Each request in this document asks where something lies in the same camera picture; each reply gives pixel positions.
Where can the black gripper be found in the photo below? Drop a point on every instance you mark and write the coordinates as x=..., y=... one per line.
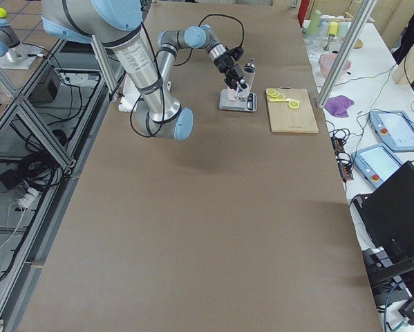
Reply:
x=224, y=63

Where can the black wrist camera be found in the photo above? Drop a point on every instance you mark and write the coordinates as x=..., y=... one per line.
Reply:
x=236, y=53

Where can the yellow cup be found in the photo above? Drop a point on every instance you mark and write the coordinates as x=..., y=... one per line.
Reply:
x=333, y=28

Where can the lemon slice front left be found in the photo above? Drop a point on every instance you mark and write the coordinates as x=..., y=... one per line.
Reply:
x=294, y=104

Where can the teach pendant near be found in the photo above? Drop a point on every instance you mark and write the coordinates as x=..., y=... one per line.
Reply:
x=377, y=163

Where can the yellow plastic knife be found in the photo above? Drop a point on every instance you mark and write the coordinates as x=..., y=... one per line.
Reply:
x=282, y=100

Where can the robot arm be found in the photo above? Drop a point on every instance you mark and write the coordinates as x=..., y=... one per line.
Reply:
x=118, y=25
x=13, y=54

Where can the teach pendant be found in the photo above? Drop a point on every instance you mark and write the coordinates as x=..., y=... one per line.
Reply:
x=377, y=163
x=394, y=129

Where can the pink plastic cup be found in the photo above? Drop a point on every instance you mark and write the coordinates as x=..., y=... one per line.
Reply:
x=231, y=94

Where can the purple cloth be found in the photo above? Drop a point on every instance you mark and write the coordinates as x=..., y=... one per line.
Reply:
x=338, y=106

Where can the teach pendant far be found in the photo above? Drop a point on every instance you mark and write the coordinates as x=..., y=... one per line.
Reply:
x=394, y=129

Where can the black power strip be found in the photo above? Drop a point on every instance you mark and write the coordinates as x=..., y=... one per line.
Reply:
x=343, y=159

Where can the black monitor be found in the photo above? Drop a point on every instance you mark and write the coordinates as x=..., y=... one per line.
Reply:
x=388, y=215

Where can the white pedestal base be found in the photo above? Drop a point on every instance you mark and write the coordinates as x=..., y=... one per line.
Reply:
x=129, y=96

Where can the aluminium frame post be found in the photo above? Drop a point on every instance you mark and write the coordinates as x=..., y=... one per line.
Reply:
x=356, y=27

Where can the glass sauce bottle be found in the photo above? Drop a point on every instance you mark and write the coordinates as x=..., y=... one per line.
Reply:
x=249, y=72

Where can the digital kitchen scale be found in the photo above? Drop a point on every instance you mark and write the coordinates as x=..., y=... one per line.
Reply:
x=248, y=105

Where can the green cup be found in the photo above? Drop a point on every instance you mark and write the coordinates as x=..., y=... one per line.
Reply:
x=314, y=22

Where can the pink bowl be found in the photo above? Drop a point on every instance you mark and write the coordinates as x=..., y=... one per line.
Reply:
x=326, y=62

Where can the bamboo cutting board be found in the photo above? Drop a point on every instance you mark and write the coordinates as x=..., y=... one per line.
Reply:
x=283, y=119

